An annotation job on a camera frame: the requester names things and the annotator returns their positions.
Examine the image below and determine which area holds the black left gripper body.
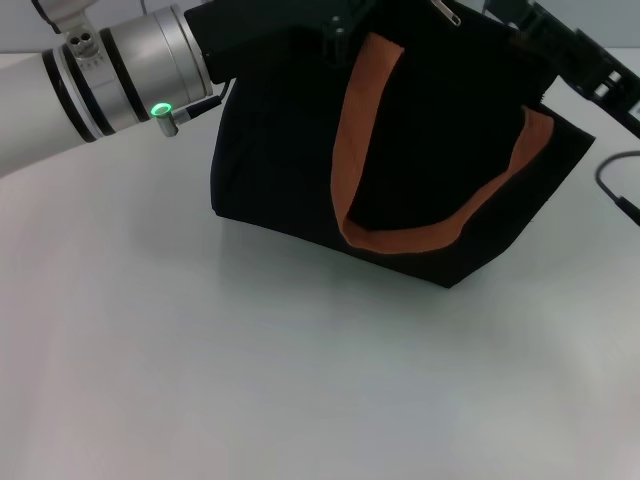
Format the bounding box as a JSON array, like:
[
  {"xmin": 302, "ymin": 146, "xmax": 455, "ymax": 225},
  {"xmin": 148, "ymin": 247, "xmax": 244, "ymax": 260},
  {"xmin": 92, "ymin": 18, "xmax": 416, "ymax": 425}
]
[{"xmin": 183, "ymin": 0, "xmax": 362, "ymax": 85}]

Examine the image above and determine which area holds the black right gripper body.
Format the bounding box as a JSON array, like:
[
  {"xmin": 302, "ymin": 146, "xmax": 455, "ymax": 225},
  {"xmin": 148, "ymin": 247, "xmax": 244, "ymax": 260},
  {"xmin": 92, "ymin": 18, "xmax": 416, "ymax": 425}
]
[{"xmin": 605, "ymin": 63, "xmax": 640, "ymax": 135}]

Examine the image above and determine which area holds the silver zipper pull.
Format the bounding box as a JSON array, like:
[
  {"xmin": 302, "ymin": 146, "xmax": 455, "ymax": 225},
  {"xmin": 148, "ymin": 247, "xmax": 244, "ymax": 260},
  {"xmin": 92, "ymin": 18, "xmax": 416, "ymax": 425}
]
[{"xmin": 430, "ymin": 0, "xmax": 464, "ymax": 25}]

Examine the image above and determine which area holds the black bag with orange handles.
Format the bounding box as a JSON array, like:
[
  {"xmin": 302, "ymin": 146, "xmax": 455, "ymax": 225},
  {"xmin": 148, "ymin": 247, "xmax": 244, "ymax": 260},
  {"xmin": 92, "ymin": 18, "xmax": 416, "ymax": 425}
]
[{"xmin": 209, "ymin": 0, "xmax": 597, "ymax": 291}]

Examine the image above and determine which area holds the right gripper cable with plug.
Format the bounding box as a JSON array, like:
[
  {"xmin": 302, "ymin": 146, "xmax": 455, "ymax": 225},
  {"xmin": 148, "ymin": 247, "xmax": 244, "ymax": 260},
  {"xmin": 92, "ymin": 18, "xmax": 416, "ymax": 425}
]
[{"xmin": 593, "ymin": 148, "xmax": 640, "ymax": 227}]

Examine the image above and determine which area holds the gripper cable with plug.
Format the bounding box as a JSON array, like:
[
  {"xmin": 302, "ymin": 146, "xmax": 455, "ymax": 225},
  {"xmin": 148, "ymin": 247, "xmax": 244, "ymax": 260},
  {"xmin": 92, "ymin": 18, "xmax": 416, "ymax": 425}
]
[
  {"xmin": 157, "ymin": 81, "xmax": 237, "ymax": 137},
  {"xmin": 593, "ymin": 148, "xmax": 640, "ymax": 227}
]

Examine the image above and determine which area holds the left gripper cable with plug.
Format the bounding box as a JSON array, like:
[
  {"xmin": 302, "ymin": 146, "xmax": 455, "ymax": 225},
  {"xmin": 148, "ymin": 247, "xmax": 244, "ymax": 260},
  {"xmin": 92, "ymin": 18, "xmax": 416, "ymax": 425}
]
[{"xmin": 157, "ymin": 81, "xmax": 237, "ymax": 137}]

